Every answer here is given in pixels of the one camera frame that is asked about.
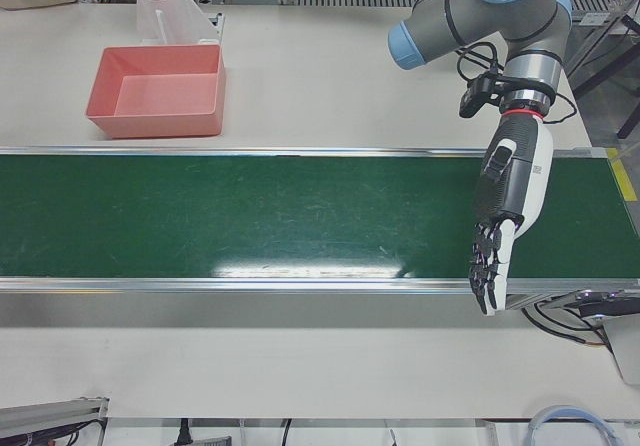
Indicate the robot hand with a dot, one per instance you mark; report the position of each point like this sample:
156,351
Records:
525,176

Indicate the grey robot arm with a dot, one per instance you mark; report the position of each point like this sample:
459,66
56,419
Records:
500,16

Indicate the black metal electronics box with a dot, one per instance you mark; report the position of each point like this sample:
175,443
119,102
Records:
607,305

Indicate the pink plastic box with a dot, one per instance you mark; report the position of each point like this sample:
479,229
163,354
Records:
150,96

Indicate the yellow warning tape strip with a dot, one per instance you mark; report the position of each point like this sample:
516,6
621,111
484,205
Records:
620,176

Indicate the black metal stand legs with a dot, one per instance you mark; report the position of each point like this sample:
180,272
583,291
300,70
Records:
602,61

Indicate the grey-blue teach pendant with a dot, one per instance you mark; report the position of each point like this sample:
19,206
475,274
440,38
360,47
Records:
625,351

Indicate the green conveyor belt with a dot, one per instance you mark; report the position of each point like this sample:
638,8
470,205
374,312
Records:
250,216

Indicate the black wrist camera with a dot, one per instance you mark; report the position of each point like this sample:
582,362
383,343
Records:
475,98

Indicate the aluminium conveyor side rail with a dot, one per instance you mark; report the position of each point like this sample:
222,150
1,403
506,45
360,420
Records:
250,152
250,286

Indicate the white pedestal stand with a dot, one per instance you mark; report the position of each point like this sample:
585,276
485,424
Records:
150,11

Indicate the aluminium profile frame piece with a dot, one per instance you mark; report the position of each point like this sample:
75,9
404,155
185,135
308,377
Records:
50,416

